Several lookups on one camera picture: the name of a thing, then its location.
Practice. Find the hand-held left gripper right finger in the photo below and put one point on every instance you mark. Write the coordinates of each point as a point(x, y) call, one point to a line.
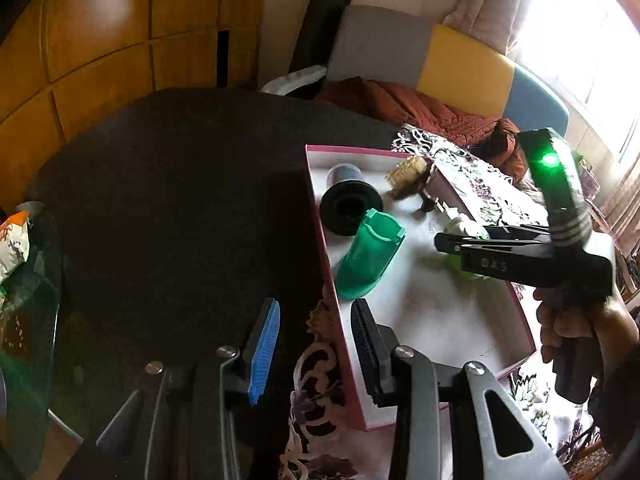
point(367, 355)

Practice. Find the grey yellow blue headboard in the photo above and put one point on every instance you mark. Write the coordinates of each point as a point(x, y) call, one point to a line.
point(465, 60)

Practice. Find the brown woven mat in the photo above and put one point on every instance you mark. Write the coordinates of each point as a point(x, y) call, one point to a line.
point(590, 462)

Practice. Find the green plastic holder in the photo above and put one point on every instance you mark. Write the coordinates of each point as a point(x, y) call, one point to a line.
point(365, 260)

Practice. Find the bright window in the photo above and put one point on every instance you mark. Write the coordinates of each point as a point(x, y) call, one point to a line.
point(590, 35)

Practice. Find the black rolled mat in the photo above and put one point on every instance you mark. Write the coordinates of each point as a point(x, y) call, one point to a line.
point(320, 30)

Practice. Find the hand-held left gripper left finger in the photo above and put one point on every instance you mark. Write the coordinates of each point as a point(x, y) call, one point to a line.
point(262, 355)

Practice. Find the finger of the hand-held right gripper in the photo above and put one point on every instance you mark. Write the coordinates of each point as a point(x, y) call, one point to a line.
point(520, 232)
point(490, 262)

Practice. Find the person's right forearm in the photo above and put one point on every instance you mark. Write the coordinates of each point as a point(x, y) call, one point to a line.
point(620, 410)

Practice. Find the pink-edged white cardboard box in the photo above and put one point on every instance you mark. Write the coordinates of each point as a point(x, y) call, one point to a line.
point(450, 320)

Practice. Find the black tape roll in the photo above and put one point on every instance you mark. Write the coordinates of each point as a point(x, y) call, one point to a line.
point(350, 205)

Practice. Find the brown pinecone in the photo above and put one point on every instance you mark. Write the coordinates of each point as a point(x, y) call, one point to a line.
point(407, 175)

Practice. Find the green glass table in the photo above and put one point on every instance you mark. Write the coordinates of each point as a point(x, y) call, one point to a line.
point(30, 335)

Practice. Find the wooden wardrobe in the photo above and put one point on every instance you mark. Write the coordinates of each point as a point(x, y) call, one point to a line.
point(100, 10)

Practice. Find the white orange snack bag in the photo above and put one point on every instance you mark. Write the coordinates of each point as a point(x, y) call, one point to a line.
point(12, 250)

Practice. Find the rust brown quilt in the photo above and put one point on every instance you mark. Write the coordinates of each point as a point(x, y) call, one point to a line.
point(425, 110)

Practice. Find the beige curtain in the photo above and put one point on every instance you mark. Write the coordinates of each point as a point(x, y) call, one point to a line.
point(490, 0)
point(620, 205)

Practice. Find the light green plastic piece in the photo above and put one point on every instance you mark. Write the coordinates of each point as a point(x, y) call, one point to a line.
point(456, 266)

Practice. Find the white floral embroidered tablecloth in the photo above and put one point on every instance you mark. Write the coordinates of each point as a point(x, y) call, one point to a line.
point(480, 180)

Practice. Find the person's right hand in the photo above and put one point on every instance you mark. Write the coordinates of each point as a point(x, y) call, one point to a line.
point(550, 330)

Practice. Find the purple patterned box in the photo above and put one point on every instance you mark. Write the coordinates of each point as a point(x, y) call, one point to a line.
point(590, 182)

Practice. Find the white cloth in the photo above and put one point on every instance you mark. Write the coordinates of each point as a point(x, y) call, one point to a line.
point(300, 77)

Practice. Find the white plug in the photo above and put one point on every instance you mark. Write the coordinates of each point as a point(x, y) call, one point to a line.
point(457, 222)

